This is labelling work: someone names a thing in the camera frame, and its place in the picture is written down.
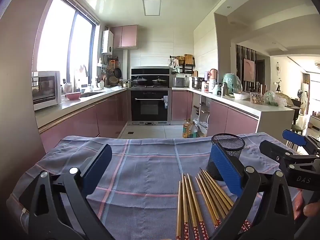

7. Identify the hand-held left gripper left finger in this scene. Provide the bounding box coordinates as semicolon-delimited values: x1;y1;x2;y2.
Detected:
19;144;115;240

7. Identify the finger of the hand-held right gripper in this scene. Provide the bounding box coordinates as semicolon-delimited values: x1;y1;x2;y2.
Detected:
282;129;320;155
260;140;320;171

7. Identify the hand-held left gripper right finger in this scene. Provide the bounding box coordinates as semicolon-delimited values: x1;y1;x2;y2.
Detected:
209;144;300;240

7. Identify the black mesh holder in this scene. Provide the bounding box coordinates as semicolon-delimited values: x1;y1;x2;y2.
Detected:
206;133;246;182

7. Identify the bunch of wooden chopsticks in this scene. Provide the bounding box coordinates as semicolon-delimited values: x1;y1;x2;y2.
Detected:
175;169;251;240

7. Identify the person's right hand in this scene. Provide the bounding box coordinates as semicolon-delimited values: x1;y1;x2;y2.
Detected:
293;189;320;220

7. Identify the green seat chair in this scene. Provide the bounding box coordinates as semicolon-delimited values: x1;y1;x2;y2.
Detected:
287;124;304;148

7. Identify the plastic bag of greens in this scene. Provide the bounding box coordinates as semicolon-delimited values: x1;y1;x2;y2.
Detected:
264;91;288;108

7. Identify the white plastic bag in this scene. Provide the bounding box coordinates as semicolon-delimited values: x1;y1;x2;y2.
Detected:
196;121;209;137

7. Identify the pink base cabinet with sink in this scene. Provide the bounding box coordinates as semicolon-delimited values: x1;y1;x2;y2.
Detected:
35;87;130;153

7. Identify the blue plaid tablecloth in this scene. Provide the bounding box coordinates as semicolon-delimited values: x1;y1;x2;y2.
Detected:
6;132;304;240

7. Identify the yellow oil bottle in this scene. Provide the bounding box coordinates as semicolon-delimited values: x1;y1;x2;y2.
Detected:
182;119;195;139

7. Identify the pink base cabinet peninsula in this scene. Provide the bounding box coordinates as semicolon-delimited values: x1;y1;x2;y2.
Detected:
171;87;295;140

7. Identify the clear egg container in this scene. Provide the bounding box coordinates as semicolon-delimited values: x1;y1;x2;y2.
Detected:
250;92;265;105

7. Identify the black integrated stove oven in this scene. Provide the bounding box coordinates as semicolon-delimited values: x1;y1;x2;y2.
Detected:
128;66;173;126

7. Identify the pale green covered appliance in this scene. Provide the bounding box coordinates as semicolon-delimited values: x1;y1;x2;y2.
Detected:
222;73;243;93

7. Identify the steel sink faucet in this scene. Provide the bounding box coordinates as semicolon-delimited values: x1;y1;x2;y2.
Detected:
73;69;88;93

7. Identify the steel stockpot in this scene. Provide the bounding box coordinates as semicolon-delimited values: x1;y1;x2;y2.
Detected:
191;77;205;90

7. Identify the white toaster oven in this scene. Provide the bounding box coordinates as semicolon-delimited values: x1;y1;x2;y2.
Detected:
32;71;62;111

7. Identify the dark slatted partition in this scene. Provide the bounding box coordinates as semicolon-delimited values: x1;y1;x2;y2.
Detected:
236;44;257;87

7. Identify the grey refrigerator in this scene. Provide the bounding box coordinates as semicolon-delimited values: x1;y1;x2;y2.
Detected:
0;0;63;198

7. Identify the white gas water heater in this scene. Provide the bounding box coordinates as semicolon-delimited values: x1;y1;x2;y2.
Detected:
101;29;114;55

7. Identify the large kitchen window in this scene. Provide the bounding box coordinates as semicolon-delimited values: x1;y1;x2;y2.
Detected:
36;0;100;85

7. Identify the ceiling light panel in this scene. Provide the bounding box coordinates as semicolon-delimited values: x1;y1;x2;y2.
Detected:
142;0;162;16

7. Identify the pink wall picture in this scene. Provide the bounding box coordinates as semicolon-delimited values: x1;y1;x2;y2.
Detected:
244;58;255;83

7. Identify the black wall rack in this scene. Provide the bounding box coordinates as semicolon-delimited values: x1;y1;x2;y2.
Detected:
169;54;196;75

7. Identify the pink wall cabinet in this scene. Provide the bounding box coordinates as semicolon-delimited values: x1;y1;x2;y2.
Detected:
110;25;138;49

